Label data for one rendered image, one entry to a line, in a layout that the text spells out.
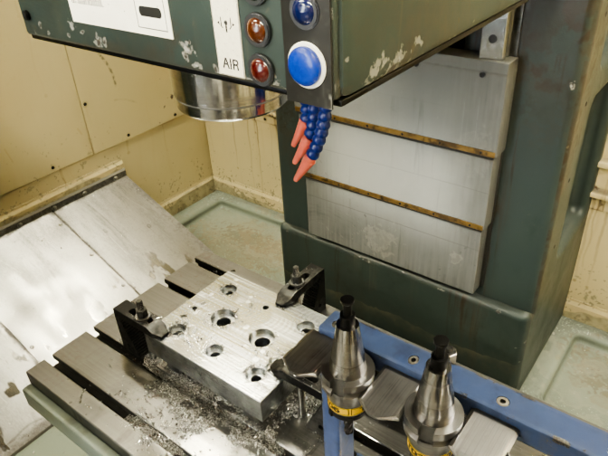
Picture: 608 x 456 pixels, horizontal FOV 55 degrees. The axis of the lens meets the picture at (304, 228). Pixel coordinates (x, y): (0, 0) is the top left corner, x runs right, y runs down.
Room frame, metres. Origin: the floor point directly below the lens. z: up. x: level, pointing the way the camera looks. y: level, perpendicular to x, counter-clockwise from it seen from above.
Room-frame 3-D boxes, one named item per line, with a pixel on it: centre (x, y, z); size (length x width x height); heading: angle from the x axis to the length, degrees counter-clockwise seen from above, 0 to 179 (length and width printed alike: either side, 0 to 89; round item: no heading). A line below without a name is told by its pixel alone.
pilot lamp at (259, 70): (0.47, 0.03, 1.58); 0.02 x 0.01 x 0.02; 51
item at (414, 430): (0.41, -0.13, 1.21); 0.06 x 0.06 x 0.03
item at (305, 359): (0.52, 0.00, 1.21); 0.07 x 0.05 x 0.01; 141
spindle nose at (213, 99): (0.79, 0.09, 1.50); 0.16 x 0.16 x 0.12
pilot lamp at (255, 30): (0.47, 0.03, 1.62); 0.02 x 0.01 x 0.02; 51
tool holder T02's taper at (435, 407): (0.41, -0.13, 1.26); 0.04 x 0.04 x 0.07
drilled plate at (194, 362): (0.82, 0.13, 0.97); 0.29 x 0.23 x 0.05; 51
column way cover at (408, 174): (1.13, -0.19, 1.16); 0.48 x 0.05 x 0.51; 51
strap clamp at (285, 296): (0.93, 0.02, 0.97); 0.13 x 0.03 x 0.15; 141
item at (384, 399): (0.45, -0.08, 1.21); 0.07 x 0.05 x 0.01; 141
